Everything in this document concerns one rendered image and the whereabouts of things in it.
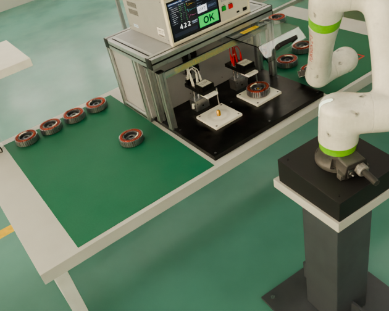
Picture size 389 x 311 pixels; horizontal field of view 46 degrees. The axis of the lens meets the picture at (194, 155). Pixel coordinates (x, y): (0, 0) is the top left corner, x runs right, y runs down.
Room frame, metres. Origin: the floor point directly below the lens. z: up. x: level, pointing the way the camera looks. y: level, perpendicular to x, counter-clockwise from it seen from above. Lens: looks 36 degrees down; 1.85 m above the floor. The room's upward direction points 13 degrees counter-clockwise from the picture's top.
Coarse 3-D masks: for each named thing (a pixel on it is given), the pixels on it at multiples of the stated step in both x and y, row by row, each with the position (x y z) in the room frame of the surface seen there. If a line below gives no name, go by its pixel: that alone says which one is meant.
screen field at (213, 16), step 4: (208, 12) 1.93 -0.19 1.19; (212, 12) 1.94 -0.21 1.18; (216, 12) 1.95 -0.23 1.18; (200, 16) 1.91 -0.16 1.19; (204, 16) 1.92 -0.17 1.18; (208, 16) 1.93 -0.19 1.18; (212, 16) 1.94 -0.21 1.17; (216, 16) 1.95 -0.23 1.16; (200, 20) 1.91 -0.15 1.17; (204, 20) 1.92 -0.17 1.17; (208, 20) 1.93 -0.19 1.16; (212, 20) 1.94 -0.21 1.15; (216, 20) 1.95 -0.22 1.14; (200, 24) 1.91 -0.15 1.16; (204, 24) 1.92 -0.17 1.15; (208, 24) 1.93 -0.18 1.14
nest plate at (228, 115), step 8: (224, 104) 1.84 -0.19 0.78; (208, 112) 1.80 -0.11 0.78; (224, 112) 1.77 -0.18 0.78; (232, 112) 1.76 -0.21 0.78; (200, 120) 1.77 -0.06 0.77; (208, 120) 1.73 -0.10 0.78; (216, 120) 1.72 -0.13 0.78; (224, 120) 1.70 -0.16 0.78; (232, 120) 1.70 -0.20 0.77; (216, 128) 1.66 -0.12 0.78
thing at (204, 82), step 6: (186, 84) 1.90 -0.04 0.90; (198, 84) 1.83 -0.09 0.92; (204, 84) 1.82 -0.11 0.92; (210, 84) 1.81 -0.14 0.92; (192, 90) 1.86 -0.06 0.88; (198, 90) 1.82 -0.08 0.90; (204, 90) 1.79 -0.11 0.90; (210, 90) 1.80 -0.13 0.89; (198, 96) 1.88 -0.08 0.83; (204, 96) 1.78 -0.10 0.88; (210, 96) 1.77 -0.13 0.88
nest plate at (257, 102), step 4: (272, 88) 1.89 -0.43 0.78; (244, 92) 1.92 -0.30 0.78; (272, 92) 1.86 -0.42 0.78; (276, 92) 1.85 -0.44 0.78; (280, 92) 1.84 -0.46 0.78; (236, 96) 1.91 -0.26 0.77; (240, 96) 1.88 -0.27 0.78; (244, 96) 1.87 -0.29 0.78; (248, 96) 1.87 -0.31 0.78; (268, 96) 1.83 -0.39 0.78; (272, 96) 1.82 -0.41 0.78; (244, 100) 1.86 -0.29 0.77; (248, 100) 1.83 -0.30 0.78; (252, 100) 1.82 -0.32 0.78; (256, 100) 1.82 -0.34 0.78; (260, 100) 1.81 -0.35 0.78; (264, 100) 1.80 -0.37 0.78; (268, 100) 1.81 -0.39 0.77; (256, 104) 1.78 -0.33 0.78; (260, 104) 1.78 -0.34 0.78
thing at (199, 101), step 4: (196, 96) 1.90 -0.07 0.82; (200, 96) 1.89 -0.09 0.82; (192, 100) 1.87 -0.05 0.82; (196, 100) 1.87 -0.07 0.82; (200, 100) 1.86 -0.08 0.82; (204, 100) 1.87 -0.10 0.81; (208, 100) 1.88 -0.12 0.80; (196, 104) 1.85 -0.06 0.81; (200, 104) 1.86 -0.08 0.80; (204, 104) 1.87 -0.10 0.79; (208, 104) 1.88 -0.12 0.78; (192, 108) 1.88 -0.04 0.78; (196, 108) 1.85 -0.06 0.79; (200, 108) 1.86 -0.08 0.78
